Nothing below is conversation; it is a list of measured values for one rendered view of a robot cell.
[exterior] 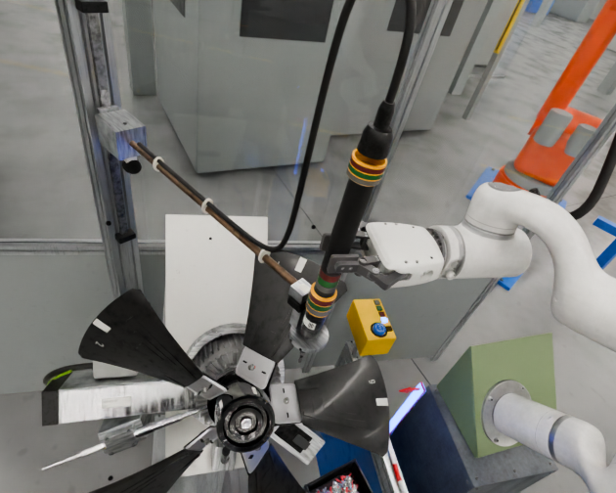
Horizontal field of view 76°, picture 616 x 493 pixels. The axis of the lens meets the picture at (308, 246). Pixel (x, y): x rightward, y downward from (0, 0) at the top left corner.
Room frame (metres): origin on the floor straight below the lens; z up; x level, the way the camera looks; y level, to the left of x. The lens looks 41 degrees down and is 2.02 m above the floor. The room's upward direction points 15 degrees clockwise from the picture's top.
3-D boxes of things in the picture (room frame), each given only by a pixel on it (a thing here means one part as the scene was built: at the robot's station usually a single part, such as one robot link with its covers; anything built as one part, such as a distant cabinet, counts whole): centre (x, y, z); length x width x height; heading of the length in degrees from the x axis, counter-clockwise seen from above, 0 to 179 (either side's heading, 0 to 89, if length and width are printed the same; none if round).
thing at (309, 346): (0.43, -0.03, 1.49); 0.09 x 0.07 x 0.10; 57
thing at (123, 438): (0.30, 0.28, 1.08); 0.07 x 0.04 x 0.06; 123
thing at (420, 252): (0.47, -0.14, 1.65); 0.11 x 0.10 x 0.07; 112
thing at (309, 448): (0.47, -0.08, 0.98); 0.20 x 0.16 x 0.20; 22
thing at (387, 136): (0.43, -0.04, 1.65); 0.04 x 0.04 x 0.46
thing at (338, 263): (0.40, -0.07, 1.65); 0.07 x 0.03 x 0.03; 112
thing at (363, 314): (0.84, -0.27, 1.02); 0.16 x 0.10 x 0.11; 22
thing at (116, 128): (0.77, 0.48, 1.54); 0.10 x 0.07 x 0.08; 57
